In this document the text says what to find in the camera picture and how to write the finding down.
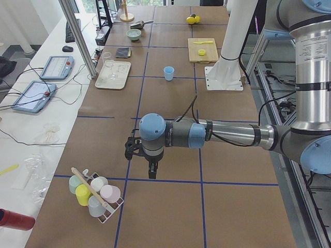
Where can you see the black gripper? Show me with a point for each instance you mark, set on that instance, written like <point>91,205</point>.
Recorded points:
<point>153,159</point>

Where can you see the light blue plastic cup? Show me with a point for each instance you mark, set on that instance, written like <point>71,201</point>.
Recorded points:
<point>168,73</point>

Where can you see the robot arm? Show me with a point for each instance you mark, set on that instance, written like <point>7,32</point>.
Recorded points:
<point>306,141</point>

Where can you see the pink cup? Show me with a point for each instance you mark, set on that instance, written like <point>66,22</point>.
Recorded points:
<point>110,193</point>

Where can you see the white cup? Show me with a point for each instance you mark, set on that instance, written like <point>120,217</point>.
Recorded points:
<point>98,183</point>

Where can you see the grey blue cup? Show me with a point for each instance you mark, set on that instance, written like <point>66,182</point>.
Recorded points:
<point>95,207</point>

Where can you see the yellow cup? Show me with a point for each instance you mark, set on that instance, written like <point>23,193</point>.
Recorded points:
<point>82,194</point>

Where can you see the mint green cup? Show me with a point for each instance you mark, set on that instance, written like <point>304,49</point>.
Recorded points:
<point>74,182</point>

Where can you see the cream bear serving tray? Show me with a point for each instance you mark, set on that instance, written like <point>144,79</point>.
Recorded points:
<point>121,68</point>

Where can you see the clear plastic bag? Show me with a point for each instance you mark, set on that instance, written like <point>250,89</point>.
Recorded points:
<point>39,178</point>

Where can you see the folded grey cloth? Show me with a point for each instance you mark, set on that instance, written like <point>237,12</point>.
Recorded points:
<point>123,52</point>

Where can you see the clear wine glass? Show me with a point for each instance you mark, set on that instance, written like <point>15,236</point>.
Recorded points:
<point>108,62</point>

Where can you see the wooden cutting board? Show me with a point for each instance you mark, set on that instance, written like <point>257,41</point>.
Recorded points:
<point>211,55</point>

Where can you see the green bowl of ice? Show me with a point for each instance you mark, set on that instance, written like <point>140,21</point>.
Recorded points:
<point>134,34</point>

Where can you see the yellow plastic knife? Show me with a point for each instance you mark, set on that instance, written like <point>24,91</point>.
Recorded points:
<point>203,42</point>

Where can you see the upper blue teach pendant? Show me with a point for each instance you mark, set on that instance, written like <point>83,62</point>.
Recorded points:
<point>57,68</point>

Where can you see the blue teach pendant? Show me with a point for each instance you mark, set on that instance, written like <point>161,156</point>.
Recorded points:
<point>57,68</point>
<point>34,98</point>

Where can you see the lower blue teach pendant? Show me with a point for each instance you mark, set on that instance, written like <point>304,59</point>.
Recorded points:
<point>34,98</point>

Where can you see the metal ice scoop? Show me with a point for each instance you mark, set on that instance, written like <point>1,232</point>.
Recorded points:
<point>140,24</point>

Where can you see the black computer mouse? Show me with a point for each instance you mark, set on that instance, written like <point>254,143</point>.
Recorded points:
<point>67,48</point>

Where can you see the wooden mug tree stand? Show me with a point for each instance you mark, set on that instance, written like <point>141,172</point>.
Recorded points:
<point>126,16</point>

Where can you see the black keyboard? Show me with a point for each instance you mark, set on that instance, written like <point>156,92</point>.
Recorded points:
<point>69,36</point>

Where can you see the red bottle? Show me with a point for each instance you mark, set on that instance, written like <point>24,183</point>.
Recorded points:
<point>15,220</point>

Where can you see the black tripod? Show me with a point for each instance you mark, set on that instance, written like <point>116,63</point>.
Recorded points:
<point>103,21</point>

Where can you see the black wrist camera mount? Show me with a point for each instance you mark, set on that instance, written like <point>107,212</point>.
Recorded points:
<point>133,146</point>

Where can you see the white wire cup rack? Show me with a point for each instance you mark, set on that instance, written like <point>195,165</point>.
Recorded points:
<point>86,179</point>

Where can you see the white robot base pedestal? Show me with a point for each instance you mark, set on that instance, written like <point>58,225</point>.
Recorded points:
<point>225,74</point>

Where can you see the aluminium frame post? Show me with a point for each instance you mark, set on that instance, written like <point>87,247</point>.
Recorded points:
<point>71,19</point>

